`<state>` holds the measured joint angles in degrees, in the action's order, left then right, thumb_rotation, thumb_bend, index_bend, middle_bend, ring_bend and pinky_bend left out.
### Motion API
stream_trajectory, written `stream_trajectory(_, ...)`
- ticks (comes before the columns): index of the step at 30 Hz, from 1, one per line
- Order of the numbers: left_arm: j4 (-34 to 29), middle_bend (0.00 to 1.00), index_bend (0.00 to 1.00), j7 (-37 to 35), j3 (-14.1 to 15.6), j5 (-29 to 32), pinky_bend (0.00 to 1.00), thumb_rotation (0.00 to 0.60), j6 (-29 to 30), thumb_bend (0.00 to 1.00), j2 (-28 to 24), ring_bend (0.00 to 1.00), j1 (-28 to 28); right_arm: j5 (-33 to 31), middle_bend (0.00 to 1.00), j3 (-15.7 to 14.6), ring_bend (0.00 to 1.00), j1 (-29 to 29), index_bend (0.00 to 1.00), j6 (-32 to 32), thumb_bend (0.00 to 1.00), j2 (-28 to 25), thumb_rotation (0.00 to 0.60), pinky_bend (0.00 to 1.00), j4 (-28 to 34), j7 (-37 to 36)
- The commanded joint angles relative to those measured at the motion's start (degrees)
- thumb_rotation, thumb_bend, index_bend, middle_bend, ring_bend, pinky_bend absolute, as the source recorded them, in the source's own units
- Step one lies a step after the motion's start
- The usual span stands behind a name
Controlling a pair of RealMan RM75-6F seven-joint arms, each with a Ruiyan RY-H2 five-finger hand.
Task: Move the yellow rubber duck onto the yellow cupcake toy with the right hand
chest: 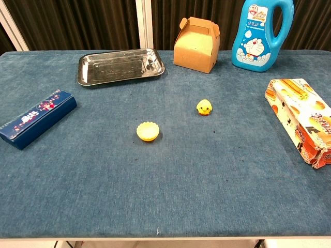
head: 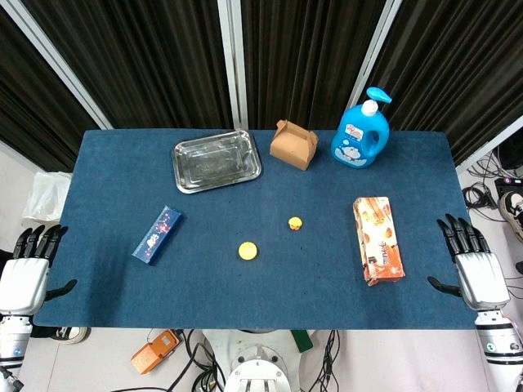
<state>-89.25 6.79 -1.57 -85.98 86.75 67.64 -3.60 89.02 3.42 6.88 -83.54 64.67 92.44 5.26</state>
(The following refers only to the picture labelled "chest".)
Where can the yellow toy chick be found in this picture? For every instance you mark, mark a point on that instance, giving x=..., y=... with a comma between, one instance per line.
x=204, y=106

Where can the dark pleated curtain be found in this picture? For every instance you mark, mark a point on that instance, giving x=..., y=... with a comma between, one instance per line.
x=77, y=23

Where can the yellow scalloped plastic cup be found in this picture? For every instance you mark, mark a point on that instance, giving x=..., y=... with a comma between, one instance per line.
x=147, y=132

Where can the dark blue printed box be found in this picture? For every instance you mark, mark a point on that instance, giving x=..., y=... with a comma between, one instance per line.
x=36, y=118

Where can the blue tablecloth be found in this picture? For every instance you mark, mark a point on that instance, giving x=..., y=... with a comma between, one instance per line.
x=165, y=180

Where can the orange white snack box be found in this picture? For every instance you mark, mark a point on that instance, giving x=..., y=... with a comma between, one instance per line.
x=300, y=113

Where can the blue Doraemon detergent bottle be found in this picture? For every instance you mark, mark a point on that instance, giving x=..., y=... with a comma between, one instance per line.
x=254, y=38

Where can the white slanted frame bar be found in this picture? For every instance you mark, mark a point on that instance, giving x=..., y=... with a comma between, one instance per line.
x=13, y=28

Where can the brown kraft gable box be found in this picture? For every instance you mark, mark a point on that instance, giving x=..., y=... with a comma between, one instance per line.
x=195, y=51

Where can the white vertical frame post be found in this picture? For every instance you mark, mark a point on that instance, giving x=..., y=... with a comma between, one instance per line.
x=144, y=23

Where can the stainless steel rectangular tray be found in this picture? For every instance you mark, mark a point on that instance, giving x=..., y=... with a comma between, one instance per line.
x=119, y=65

